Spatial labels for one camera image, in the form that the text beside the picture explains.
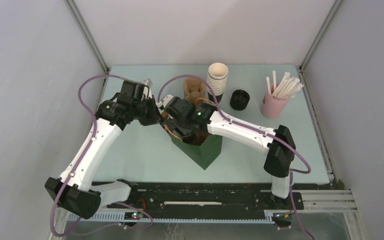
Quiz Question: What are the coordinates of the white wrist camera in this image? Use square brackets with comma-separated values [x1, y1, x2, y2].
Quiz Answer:
[140, 78, 153, 99]
[156, 94, 174, 111]

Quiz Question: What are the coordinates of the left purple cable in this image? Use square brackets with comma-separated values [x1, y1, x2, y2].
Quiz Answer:
[50, 74, 154, 238]

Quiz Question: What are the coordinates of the stack of paper cups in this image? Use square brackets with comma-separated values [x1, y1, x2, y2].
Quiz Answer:
[207, 62, 229, 103]

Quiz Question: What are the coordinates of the stack of black lids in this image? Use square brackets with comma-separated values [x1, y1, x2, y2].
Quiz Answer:
[229, 89, 250, 111]

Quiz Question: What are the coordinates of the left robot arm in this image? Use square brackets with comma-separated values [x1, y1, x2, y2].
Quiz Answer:
[44, 79, 162, 219]

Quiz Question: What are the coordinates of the white wrapped straws bundle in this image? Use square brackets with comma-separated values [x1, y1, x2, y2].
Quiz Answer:
[266, 70, 305, 100]

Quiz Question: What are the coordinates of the green paper bag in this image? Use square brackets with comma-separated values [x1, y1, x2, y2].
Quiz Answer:
[161, 97, 224, 171]

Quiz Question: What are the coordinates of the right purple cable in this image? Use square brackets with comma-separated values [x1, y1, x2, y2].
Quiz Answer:
[157, 74, 312, 240]

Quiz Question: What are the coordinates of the brown pulp cup carrier stack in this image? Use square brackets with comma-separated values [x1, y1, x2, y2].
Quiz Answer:
[183, 77, 207, 106]

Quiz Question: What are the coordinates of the pink straw holder cup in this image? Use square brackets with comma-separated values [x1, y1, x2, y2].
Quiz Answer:
[260, 84, 289, 119]

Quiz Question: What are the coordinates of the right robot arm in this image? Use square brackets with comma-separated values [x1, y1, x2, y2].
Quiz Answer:
[157, 94, 296, 209]

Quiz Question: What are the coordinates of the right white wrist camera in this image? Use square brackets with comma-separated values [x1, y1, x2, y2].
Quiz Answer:
[156, 94, 174, 111]

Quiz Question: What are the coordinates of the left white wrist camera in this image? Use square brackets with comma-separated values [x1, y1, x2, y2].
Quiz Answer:
[140, 78, 153, 99]

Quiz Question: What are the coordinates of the purple cable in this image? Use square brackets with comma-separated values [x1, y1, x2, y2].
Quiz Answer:
[157, 74, 312, 240]
[50, 74, 154, 238]

